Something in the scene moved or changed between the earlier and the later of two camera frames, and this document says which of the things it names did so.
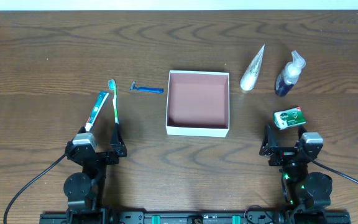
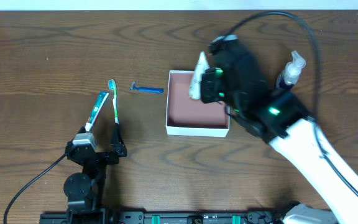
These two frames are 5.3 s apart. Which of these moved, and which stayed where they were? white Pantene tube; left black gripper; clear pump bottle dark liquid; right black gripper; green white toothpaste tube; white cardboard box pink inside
Moved: white Pantene tube; right black gripper
Stayed: green white toothpaste tube; white cardboard box pink inside; clear pump bottle dark liquid; left black gripper
